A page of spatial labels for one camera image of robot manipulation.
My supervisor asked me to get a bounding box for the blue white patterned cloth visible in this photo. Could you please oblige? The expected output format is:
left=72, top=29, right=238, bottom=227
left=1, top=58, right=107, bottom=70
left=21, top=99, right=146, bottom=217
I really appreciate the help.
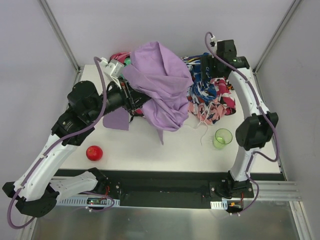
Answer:
left=181, top=52, right=217, bottom=104

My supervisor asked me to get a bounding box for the lavender purple cloth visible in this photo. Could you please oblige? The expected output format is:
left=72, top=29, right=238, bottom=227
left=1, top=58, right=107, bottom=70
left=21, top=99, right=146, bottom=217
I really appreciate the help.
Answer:
left=110, top=41, right=193, bottom=140

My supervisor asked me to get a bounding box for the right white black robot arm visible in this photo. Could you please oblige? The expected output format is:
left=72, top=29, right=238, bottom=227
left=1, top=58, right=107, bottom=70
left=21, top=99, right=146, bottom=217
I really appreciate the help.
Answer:
left=200, top=32, right=279, bottom=199

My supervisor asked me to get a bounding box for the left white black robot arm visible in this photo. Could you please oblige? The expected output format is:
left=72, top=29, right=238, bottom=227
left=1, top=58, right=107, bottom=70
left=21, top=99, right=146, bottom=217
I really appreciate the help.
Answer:
left=2, top=80, right=151, bottom=218

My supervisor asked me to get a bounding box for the green white tie-dye cloth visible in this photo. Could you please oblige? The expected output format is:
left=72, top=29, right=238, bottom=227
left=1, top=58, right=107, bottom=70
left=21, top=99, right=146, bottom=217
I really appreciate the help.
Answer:
left=124, top=57, right=131, bottom=66

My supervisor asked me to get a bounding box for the magenta black white camo cloth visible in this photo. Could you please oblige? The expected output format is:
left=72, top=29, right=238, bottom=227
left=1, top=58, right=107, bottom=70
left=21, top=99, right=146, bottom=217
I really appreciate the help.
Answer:
left=110, top=51, right=237, bottom=120

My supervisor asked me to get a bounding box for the pink navy patterned cloth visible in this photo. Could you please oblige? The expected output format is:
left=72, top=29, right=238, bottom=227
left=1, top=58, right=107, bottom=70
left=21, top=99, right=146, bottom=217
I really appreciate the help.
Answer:
left=188, top=101, right=226, bottom=125

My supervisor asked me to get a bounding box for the red apple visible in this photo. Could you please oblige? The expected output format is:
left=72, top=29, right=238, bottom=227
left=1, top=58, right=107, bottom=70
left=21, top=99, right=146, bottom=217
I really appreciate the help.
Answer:
left=85, top=145, right=103, bottom=162

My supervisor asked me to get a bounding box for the green transparent plastic cup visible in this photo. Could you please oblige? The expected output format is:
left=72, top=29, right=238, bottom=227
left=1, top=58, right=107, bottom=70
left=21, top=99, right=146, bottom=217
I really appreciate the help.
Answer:
left=212, top=128, right=233, bottom=150

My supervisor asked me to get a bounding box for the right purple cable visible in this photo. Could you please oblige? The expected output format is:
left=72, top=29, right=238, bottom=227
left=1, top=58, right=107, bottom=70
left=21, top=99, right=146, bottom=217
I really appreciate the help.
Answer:
left=204, top=31, right=281, bottom=216

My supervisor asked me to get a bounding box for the purple cable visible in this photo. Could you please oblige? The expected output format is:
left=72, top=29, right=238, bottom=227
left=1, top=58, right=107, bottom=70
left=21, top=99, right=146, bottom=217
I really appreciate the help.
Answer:
left=204, top=31, right=281, bottom=216
left=6, top=56, right=111, bottom=230

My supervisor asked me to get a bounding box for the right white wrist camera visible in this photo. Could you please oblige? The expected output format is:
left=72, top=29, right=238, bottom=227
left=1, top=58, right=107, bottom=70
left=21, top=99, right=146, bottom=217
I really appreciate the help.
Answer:
left=210, top=34, right=218, bottom=48

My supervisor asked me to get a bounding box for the left white orange wrist camera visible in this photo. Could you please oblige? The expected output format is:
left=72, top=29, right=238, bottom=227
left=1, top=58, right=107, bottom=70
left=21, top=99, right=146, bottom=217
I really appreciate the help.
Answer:
left=100, top=57, right=124, bottom=87

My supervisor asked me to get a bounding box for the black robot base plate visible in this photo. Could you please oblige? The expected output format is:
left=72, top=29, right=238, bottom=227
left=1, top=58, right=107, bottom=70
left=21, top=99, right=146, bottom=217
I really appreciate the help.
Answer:
left=57, top=169, right=255, bottom=209

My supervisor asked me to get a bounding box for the right aluminium frame post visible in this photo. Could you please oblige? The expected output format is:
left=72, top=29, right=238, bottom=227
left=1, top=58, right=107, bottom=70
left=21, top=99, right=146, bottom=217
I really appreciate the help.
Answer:
left=253, top=0, right=303, bottom=75

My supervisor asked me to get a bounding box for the aluminium frame post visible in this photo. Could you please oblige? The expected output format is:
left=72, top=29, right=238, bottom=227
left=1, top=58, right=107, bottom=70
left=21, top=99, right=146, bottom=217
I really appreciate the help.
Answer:
left=37, top=0, right=81, bottom=73
left=253, top=0, right=303, bottom=75

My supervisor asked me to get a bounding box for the left aluminium frame post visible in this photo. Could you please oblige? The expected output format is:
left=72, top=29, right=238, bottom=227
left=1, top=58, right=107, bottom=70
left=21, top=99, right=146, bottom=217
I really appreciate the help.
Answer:
left=37, top=0, right=81, bottom=73

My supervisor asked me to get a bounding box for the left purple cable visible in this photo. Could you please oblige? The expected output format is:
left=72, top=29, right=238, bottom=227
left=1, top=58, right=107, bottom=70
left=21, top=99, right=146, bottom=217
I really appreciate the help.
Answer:
left=6, top=56, right=111, bottom=230

